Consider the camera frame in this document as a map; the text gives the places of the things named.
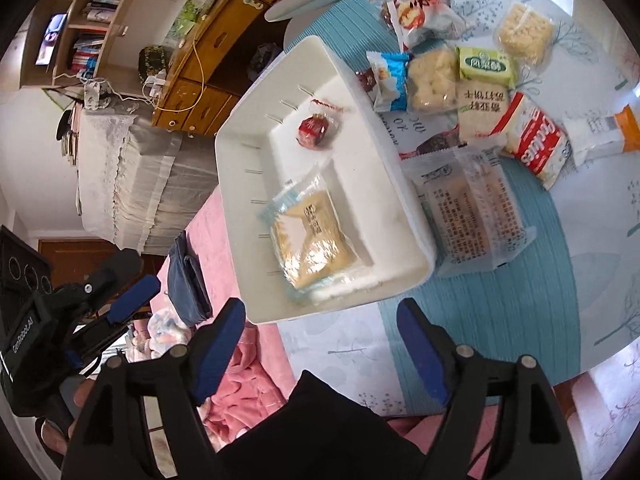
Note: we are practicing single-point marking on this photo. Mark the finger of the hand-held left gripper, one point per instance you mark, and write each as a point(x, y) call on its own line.
point(135, 297)
point(117, 265)

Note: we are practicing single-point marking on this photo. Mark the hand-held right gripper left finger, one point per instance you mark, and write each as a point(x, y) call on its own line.
point(220, 355)

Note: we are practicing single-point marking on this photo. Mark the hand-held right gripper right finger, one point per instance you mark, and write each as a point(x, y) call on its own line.
point(420, 355)

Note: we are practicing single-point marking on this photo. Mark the large clear cake packet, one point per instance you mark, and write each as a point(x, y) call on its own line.
point(470, 210)

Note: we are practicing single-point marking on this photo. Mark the white plastic bin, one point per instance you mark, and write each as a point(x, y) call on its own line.
point(295, 185)

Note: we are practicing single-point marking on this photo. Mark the red white striped packet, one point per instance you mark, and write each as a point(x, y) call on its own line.
point(535, 142)

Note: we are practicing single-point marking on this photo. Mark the brown paper cracker packet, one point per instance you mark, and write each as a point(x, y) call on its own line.
point(480, 110)

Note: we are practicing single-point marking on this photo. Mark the yellow rice crisp packet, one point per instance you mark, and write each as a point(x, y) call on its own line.
point(432, 82)

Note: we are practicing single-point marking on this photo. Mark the blue snack packet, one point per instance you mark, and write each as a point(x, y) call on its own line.
point(387, 80)

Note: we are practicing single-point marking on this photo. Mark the small dark red packet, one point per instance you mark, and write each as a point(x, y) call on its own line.
point(365, 81)

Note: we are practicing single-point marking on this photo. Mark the orange white snack packet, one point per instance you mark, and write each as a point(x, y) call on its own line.
point(600, 132)

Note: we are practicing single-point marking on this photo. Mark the yellow square crisp packet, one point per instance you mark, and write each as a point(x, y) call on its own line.
point(525, 35)

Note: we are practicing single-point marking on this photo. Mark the red white bread packet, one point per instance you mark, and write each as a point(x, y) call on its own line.
point(425, 17)

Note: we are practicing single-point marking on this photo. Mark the person's left hand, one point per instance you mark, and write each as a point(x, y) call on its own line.
point(52, 440)

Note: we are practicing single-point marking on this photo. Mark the pink blanket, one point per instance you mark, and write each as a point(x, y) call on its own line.
point(240, 390)

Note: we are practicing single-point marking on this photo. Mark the floral printed blanket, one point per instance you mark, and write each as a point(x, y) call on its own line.
point(160, 335)

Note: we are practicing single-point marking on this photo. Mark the brown wooden door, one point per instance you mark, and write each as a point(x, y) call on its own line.
point(65, 255)

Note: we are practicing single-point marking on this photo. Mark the folded blue jeans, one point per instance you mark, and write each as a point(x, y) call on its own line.
point(187, 285)

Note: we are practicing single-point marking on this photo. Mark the teal tree print tablecloth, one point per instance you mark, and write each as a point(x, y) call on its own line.
point(475, 310)

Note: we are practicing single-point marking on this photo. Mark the lace covered cabinet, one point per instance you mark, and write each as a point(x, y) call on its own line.
point(145, 175)

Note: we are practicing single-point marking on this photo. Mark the beige cracker clear packet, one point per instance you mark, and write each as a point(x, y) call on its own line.
point(310, 245)

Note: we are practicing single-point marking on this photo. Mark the black floral box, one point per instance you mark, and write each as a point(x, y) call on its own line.
point(155, 60)

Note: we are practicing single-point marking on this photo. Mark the row of books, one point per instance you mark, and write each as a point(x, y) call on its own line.
point(90, 50)

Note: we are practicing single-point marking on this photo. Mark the small screen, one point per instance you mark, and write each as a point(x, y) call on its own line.
point(50, 40)

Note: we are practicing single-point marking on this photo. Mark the red wrapped candy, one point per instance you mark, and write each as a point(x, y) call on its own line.
point(311, 130)

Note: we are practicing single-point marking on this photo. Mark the wooden desk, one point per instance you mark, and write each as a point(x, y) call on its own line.
point(215, 35)

